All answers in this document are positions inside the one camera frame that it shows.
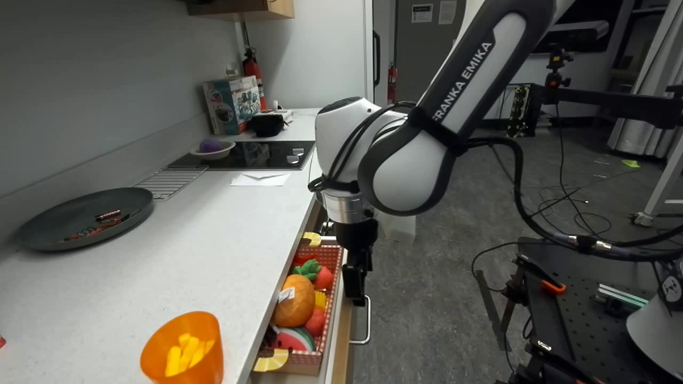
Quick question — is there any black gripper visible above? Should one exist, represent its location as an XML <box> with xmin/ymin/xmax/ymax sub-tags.
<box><xmin>337</xmin><ymin>220</ymin><xmax>378</xmax><ymax>307</ymax></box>

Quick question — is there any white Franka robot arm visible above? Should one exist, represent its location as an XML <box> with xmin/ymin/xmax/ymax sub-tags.
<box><xmin>309</xmin><ymin>0</ymin><xmax>566</xmax><ymax>305</ymax></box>

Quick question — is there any white kitchen drawer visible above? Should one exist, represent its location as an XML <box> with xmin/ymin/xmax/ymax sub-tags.
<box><xmin>253</xmin><ymin>203</ymin><xmax>351</xmax><ymax>384</ymax></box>

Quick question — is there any yellow toy wedge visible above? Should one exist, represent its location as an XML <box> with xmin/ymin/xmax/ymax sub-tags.
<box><xmin>303</xmin><ymin>232</ymin><xmax>322</xmax><ymax>248</ymax></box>

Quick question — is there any red toy strawberry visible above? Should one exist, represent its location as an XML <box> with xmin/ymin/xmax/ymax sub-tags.
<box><xmin>313</xmin><ymin>267</ymin><xmax>335</xmax><ymax>289</ymax></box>

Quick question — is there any yellow toy corn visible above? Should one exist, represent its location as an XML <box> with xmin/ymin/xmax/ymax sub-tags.
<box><xmin>313</xmin><ymin>289</ymin><xmax>330</xmax><ymax>308</ymax></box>

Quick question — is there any red toy tomato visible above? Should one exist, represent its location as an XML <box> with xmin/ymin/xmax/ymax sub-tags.
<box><xmin>306</xmin><ymin>307</ymin><xmax>327</xmax><ymax>336</ymax></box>

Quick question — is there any black induction hob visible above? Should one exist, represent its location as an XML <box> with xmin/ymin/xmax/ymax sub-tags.
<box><xmin>168</xmin><ymin>140</ymin><xmax>313</xmax><ymax>171</ymax></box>

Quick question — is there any toy watermelon slice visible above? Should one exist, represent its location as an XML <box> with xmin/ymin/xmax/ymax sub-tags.
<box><xmin>274</xmin><ymin>329</ymin><xmax>316</xmax><ymax>351</ymax></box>

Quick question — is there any red checkered storage box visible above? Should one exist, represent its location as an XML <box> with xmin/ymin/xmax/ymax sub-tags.
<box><xmin>255</xmin><ymin>244</ymin><xmax>341</xmax><ymax>376</ymax></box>

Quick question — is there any black pot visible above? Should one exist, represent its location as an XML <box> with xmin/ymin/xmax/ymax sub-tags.
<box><xmin>248</xmin><ymin>114</ymin><xmax>284</xmax><ymax>137</ymax></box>

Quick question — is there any purple bowl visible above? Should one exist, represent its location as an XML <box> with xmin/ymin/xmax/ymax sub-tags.
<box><xmin>193</xmin><ymin>138</ymin><xmax>235</xmax><ymax>160</ymax></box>

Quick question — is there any colourful book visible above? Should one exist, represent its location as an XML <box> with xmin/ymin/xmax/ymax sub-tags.
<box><xmin>203</xmin><ymin>74</ymin><xmax>261</xmax><ymax>137</ymax></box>

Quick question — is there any red fire extinguisher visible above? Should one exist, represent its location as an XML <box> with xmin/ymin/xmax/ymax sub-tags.
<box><xmin>241</xmin><ymin>47</ymin><xmax>263</xmax><ymax>86</ymax></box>

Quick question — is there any dark grey round plate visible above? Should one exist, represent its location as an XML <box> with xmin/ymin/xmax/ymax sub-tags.
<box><xmin>16</xmin><ymin>188</ymin><xmax>154</xmax><ymax>252</ymax></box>

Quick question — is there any metal drawer handle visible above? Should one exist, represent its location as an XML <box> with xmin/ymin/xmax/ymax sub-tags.
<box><xmin>351</xmin><ymin>293</ymin><xmax>374</xmax><ymax>346</ymax></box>

